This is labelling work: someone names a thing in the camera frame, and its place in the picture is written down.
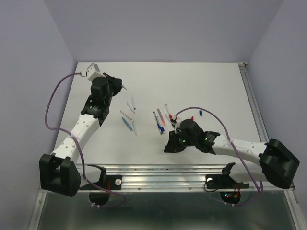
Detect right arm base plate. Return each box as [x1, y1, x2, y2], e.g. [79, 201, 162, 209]
[204, 174, 249, 191]

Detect aluminium frame rail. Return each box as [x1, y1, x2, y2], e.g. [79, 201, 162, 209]
[38, 62, 304, 230]

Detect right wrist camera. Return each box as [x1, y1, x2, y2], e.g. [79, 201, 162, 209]
[170, 115, 180, 130]

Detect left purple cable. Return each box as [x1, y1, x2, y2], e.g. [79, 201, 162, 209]
[45, 71, 127, 208]

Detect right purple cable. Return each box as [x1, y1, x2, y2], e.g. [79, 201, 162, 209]
[171, 106, 263, 207]

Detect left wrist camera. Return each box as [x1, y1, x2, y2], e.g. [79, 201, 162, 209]
[85, 63, 103, 82]

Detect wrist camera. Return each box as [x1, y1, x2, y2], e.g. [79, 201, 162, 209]
[85, 63, 103, 82]
[170, 115, 180, 130]

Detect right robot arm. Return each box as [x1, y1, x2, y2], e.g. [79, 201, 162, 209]
[164, 119, 300, 189]

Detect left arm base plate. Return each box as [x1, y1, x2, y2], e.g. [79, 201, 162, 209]
[80, 174, 122, 191]

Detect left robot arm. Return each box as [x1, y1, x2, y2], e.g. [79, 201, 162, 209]
[39, 72, 123, 197]

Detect purple cable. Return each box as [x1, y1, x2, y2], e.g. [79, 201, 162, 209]
[45, 71, 127, 208]
[171, 106, 263, 207]

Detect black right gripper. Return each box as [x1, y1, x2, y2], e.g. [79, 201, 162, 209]
[164, 128, 197, 152]

